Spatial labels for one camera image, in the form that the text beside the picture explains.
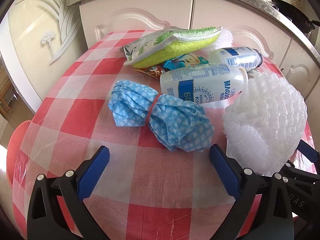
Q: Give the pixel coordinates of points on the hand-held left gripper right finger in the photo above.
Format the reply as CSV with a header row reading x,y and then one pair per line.
x,y
225,172

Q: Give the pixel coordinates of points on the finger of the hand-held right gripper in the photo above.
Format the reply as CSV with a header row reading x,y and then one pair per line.
x,y
302,177
311,155

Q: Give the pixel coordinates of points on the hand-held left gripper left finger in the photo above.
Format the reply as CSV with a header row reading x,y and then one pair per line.
x,y
96,172

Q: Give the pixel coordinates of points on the large white foam fruit net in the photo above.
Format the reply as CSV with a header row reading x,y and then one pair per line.
x,y
265,120

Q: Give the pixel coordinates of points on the blue patterned cloth bundle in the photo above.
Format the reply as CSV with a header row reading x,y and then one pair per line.
x,y
160,120

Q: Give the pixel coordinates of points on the pink plastic basin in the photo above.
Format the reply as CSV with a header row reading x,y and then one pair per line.
x,y
18,140

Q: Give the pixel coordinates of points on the white plastic bottle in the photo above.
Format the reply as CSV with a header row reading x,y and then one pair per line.
x,y
200,85
237,56

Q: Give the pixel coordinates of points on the red candy wrapper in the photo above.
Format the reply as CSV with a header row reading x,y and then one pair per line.
x,y
150,71

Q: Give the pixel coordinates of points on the blue cartoon packet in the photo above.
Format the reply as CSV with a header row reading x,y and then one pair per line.
x,y
187,61

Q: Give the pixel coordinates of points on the red checkered tablecloth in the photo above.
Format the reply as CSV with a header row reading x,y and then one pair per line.
x,y
125,180

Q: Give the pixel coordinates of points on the white cabinet door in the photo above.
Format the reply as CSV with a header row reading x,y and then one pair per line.
x,y
135,12
300,65
240,22

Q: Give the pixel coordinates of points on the small white foam net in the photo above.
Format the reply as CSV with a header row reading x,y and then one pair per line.
x,y
225,38

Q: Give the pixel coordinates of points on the green yellow sponge cloth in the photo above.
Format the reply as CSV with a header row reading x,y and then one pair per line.
x,y
175,47

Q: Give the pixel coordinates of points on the black frying pan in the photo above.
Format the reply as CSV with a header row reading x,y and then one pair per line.
x,y
292,12

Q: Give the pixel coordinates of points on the cream refrigerator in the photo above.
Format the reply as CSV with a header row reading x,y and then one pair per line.
x,y
32,42

